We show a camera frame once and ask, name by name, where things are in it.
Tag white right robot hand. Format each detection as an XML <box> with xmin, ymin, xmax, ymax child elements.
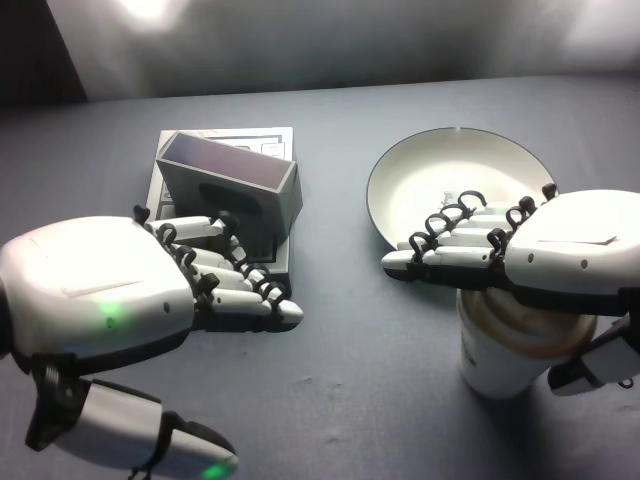
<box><xmin>380</xmin><ymin>182</ymin><xmax>640</xmax><ymax>400</ymax></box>

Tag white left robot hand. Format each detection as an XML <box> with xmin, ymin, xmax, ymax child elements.
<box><xmin>0</xmin><ymin>203</ymin><xmax>305</xmax><ymax>480</ymax></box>

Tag white paper cup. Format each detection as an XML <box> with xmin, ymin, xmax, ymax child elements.
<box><xmin>458</xmin><ymin>285</ymin><xmax>599</xmax><ymax>400</ymax></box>

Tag small purple-topped box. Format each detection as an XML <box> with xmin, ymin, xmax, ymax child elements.
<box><xmin>155</xmin><ymin>130</ymin><xmax>305</xmax><ymax>245</ymax></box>

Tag boxed calculator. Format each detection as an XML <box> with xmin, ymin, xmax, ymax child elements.
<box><xmin>144</xmin><ymin>127</ymin><xmax>302</xmax><ymax>277</ymax></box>

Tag white plate with dark rim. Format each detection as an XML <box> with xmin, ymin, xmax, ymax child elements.
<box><xmin>365</xmin><ymin>127</ymin><xmax>559</xmax><ymax>252</ymax></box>

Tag grey table cloth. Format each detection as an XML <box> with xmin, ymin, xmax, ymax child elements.
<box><xmin>0</xmin><ymin>74</ymin><xmax>640</xmax><ymax>480</ymax></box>

